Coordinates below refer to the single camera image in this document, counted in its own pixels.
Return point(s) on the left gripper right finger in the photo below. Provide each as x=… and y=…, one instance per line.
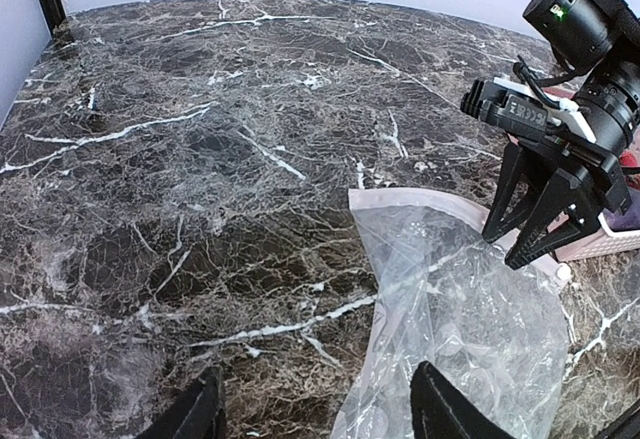
x=440, y=410

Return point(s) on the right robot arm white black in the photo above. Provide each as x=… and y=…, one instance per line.
x=599, y=40

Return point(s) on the purple eggplant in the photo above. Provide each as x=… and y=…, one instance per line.
x=618, y=222

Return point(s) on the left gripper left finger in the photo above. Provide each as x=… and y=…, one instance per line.
x=198, y=412

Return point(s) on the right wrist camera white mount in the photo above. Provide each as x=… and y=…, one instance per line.
x=514, y=108

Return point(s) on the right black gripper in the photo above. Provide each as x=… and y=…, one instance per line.
x=569, y=183

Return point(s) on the pink plastic basket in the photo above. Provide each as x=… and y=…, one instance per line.
x=603, y=241

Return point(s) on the clear zip top bag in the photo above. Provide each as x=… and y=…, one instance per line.
x=447, y=297

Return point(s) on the red lychee bunch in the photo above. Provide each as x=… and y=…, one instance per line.
x=628, y=160

